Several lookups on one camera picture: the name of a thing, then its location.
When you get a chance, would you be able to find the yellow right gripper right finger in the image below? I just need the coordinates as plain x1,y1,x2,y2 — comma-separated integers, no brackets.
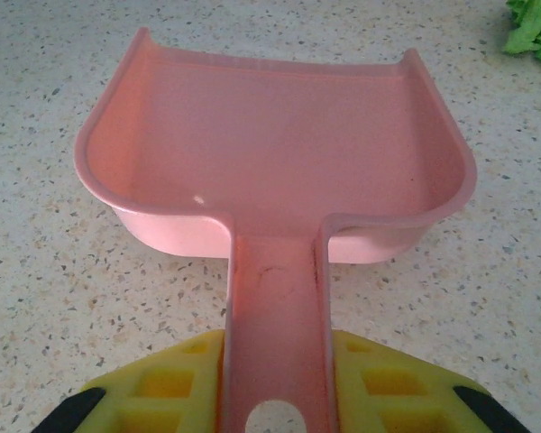
331,328,534,433

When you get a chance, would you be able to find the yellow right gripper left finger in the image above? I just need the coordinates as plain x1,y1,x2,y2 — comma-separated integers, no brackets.
30,328,229,433

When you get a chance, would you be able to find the pink plastic dustpan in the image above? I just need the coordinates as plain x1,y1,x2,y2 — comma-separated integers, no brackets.
73,26,479,433

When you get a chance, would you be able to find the green crumpled paper scrap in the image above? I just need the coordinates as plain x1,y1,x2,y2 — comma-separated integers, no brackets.
503,0,541,68

